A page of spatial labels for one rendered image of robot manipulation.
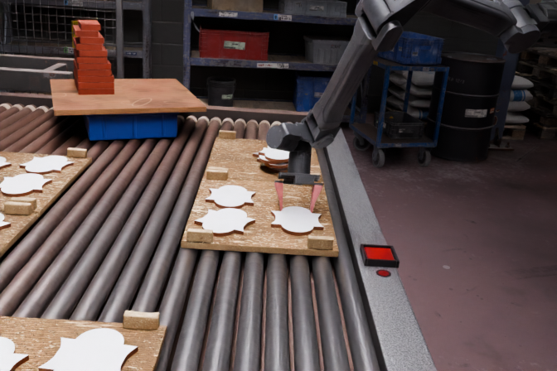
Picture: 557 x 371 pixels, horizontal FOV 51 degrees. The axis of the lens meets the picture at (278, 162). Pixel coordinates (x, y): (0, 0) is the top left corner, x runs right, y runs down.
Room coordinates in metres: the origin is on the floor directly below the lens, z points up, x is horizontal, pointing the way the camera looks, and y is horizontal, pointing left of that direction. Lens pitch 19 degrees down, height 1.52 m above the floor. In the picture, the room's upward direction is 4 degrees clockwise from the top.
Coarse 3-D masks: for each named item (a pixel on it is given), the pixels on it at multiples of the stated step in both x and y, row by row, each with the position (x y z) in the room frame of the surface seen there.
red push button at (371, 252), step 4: (368, 248) 1.19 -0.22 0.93; (372, 248) 1.19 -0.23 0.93; (376, 248) 1.19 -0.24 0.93; (380, 248) 1.20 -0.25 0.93; (384, 248) 1.20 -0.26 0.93; (388, 248) 1.20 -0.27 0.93; (368, 252) 1.17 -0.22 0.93; (372, 252) 1.18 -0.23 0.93; (376, 252) 1.18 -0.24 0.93; (380, 252) 1.18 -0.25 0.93; (384, 252) 1.18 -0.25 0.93; (388, 252) 1.18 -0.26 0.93; (368, 256) 1.15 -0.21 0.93; (372, 256) 1.16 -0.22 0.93; (376, 256) 1.16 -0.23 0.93; (380, 256) 1.16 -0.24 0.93; (384, 256) 1.16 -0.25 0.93; (388, 256) 1.16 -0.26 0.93; (392, 256) 1.16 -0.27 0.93
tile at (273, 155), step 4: (268, 148) 1.70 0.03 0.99; (260, 152) 1.67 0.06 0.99; (264, 152) 1.66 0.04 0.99; (268, 152) 1.66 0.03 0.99; (272, 152) 1.67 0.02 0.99; (276, 152) 1.67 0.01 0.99; (280, 152) 1.67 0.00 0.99; (284, 152) 1.68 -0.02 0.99; (288, 152) 1.68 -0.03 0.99; (268, 156) 1.63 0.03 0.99; (272, 156) 1.63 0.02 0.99; (276, 156) 1.64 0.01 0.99; (280, 156) 1.64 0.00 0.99; (284, 156) 1.64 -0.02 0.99; (268, 160) 1.62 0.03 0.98; (272, 160) 1.61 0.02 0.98; (276, 160) 1.61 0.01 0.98; (280, 160) 1.61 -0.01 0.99; (284, 160) 1.62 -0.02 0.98
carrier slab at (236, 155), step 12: (216, 144) 1.88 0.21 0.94; (228, 144) 1.89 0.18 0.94; (240, 144) 1.90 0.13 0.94; (252, 144) 1.91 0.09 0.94; (264, 144) 1.92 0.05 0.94; (216, 156) 1.75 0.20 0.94; (228, 156) 1.76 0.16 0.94; (240, 156) 1.77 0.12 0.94; (252, 156) 1.78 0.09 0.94; (312, 156) 1.83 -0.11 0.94; (228, 168) 1.64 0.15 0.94; (240, 168) 1.65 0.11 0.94; (252, 168) 1.66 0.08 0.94; (312, 168) 1.70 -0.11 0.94; (252, 180) 1.56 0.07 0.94; (264, 180) 1.57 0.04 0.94; (276, 180) 1.57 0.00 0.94
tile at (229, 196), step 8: (216, 192) 1.42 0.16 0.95; (224, 192) 1.42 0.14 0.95; (232, 192) 1.43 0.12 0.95; (240, 192) 1.43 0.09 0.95; (248, 192) 1.44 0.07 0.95; (208, 200) 1.37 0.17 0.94; (216, 200) 1.36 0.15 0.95; (224, 200) 1.37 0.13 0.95; (232, 200) 1.37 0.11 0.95; (240, 200) 1.38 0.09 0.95; (248, 200) 1.38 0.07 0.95; (224, 208) 1.34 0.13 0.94; (232, 208) 1.34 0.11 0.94
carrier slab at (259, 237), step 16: (208, 192) 1.44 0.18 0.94; (256, 192) 1.47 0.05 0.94; (272, 192) 1.48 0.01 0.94; (288, 192) 1.48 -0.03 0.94; (304, 192) 1.49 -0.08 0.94; (320, 192) 1.50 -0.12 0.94; (192, 208) 1.33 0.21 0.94; (208, 208) 1.34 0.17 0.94; (240, 208) 1.35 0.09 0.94; (256, 208) 1.36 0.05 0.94; (272, 208) 1.37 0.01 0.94; (320, 208) 1.39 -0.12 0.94; (192, 224) 1.24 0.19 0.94; (256, 224) 1.26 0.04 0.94; (224, 240) 1.17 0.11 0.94; (240, 240) 1.17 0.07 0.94; (256, 240) 1.18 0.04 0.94; (272, 240) 1.18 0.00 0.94; (288, 240) 1.19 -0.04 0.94; (304, 240) 1.20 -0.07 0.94; (336, 240) 1.21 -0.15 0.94; (336, 256) 1.15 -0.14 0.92
